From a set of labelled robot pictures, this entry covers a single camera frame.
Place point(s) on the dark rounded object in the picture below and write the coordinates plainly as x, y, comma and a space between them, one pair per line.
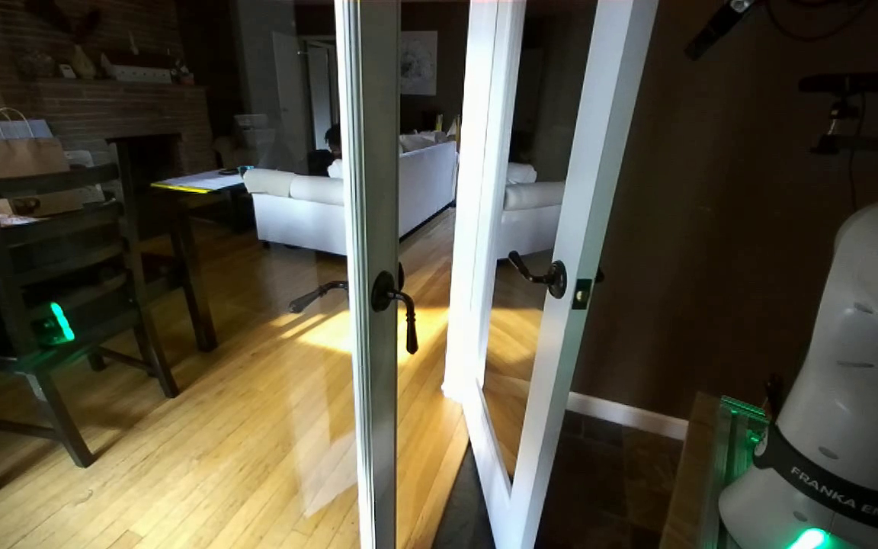
318, 156

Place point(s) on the white panel door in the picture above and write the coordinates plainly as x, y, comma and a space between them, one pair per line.
307, 92

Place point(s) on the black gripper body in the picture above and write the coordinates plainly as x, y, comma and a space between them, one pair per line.
723, 24

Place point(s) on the brick fireplace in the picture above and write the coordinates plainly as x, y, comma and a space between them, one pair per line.
124, 107

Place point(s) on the dark wooden table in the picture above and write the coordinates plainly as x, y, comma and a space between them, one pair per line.
193, 293

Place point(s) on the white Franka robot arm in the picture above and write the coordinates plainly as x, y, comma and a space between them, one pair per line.
867, 355

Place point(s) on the framed wall picture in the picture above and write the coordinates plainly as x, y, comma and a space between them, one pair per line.
420, 62

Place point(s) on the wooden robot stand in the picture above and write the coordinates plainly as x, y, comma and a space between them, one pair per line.
691, 490

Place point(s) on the white tray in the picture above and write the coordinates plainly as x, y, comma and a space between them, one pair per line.
141, 73

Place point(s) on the dark wooden chair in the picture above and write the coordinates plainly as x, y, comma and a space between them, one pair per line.
62, 188

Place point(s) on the white sofa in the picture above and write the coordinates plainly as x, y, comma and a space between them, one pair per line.
297, 218

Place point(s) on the brown paper bag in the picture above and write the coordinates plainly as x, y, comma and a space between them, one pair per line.
22, 156

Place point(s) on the white paper bag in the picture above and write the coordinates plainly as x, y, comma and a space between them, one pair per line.
13, 130

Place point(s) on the yellow and blue papers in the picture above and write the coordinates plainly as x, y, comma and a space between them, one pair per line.
199, 182

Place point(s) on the dark floor mat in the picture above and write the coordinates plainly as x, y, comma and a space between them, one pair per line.
464, 518

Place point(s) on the white glass door fixed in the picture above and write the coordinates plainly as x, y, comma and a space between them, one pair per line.
374, 153

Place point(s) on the white glass door swinging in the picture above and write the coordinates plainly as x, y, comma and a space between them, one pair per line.
592, 201

